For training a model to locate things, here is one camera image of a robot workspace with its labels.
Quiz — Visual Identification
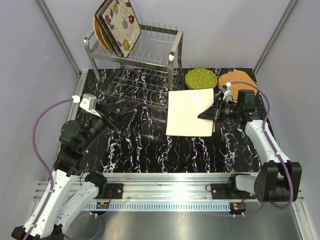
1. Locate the yellow polka dot plate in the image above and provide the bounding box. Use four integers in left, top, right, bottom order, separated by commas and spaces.
184, 83, 192, 90

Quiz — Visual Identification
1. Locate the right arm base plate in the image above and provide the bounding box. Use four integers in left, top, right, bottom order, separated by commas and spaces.
210, 183, 256, 200

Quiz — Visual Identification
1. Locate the fruit pattern square plate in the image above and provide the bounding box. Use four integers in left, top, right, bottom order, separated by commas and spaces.
100, 0, 142, 59

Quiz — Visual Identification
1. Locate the green polka dot plate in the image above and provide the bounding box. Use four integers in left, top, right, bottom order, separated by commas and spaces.
185, 68, 218, 90

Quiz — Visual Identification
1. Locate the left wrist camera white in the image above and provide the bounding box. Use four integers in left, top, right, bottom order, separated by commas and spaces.
72, 93, 102, 118

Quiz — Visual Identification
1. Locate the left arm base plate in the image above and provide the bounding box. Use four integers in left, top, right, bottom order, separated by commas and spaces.
95, 183, 124, 200

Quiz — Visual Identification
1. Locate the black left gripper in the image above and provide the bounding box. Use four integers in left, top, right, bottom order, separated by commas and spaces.
79, 102, 136, 151

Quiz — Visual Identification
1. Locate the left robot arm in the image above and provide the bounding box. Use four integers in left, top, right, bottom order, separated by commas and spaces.
11, 102, 136, 240

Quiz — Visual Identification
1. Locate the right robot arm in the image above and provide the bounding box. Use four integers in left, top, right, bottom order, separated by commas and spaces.
198, 89, 302, 204

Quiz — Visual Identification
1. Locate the stainless steel dish rack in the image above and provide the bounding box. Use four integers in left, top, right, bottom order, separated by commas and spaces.
84, 24, 184, 112

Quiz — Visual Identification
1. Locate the aluminium frame rail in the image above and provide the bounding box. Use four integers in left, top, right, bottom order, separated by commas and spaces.
33, 172, 306, 213

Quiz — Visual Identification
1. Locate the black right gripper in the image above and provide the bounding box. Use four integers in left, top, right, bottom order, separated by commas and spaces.
198, 97, 242, 123

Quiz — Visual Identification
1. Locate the woven wicker plate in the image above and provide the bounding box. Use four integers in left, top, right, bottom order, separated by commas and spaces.
93, 17, 114, 53
218, 70, 258, 103

